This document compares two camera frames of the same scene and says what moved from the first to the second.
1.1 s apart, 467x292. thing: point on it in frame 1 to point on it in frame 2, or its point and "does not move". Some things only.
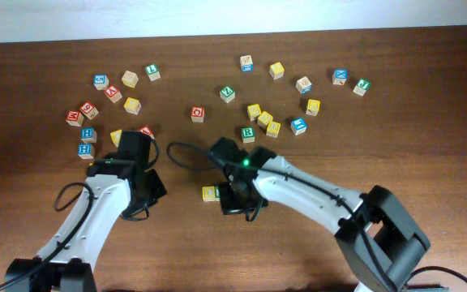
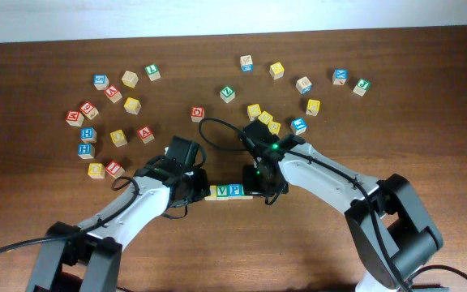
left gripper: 155,186 to 200,185
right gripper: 236,203 to 252,183
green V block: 217,194 does not move
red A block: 113,93 does not move
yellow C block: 208,194 does not move
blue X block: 340,76 does not move
